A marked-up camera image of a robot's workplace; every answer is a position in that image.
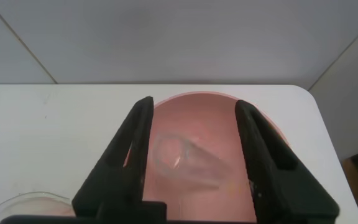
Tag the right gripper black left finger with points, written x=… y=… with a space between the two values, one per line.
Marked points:
x=123 y=174

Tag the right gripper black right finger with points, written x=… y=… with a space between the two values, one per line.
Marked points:
x=275 y=180

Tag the test tube with red pigment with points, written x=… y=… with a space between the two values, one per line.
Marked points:
x=179 y=155

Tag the clear plastic beaker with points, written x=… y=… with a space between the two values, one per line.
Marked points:
x=26 y=203

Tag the pink bowl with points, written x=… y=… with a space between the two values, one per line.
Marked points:
x=197 y=118

